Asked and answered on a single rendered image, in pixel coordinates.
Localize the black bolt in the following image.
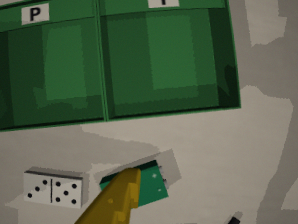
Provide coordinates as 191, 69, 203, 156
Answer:
228, 217, 240, 224

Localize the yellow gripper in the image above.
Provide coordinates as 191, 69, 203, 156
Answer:
74, 168, 141, 224

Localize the white domino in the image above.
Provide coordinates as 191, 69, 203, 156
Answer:
24, 170, 83, 209

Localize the green 9v battery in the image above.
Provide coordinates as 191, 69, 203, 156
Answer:
99, 160, 169, 207

